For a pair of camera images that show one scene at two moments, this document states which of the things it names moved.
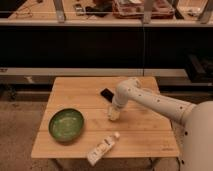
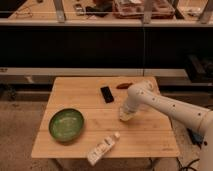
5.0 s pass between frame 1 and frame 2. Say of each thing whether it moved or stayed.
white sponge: moved
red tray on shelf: stayed
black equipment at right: stayed
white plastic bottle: stayed
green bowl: stayed
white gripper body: moved
